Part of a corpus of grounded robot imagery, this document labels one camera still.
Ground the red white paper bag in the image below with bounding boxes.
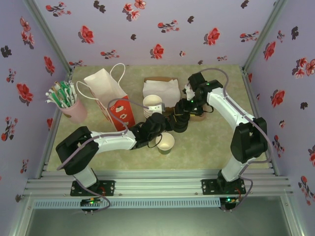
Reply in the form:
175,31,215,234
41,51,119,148
76,63,136,132

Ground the green paper-wrapped straw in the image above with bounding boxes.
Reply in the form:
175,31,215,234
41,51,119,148
65,86,73,108
60,81,71,108

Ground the left black controller board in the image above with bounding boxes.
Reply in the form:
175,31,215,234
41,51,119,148
80,197,102,214

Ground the green paper coffee cup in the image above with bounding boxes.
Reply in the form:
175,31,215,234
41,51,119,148
155,132,175,155

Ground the right black controller board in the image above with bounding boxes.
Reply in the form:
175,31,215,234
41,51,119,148
220,196,240,211

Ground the pink straw holder cup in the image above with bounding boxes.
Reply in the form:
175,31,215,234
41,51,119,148
60,98,87,123

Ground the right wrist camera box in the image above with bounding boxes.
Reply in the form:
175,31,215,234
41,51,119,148
184,84,197,99

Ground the black controller board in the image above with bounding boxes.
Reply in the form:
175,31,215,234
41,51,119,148
80,197,102,214
220,196,240,211

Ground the white paper cup stack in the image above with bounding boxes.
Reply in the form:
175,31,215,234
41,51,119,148
142,95,163,118

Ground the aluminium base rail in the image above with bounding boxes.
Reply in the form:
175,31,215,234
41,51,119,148
23,169,295,197

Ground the white slotted cable duct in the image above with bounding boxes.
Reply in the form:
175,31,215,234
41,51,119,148
33,198,221,209

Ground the left black wrist cable loop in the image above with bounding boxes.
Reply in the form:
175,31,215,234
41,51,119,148
147,134,162,148

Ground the white paper napkin stack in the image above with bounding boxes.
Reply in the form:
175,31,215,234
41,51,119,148
142,80,179,109

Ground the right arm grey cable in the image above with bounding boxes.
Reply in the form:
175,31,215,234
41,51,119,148
186,68,273,212

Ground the black plastic lid stack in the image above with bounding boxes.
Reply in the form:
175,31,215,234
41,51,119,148
172,115,191,134

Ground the aluminium frame post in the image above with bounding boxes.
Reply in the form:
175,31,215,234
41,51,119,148
242,0,289,72
23,0,74,76

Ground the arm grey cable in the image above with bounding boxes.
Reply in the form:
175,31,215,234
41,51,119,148
186,68,273,212
56,98,150,212

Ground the cardboard napkin box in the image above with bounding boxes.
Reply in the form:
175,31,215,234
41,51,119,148
143,77,180,113

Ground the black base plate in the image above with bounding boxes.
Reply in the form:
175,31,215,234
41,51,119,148
70,180,116,197
201,178,246,196

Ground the left arm grey cable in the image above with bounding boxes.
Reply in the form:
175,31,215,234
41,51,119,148
56,98,150,212

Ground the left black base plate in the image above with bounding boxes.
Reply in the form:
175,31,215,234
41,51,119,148
70,180,116,197

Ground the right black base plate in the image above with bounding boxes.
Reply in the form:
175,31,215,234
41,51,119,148
201,178,246,196

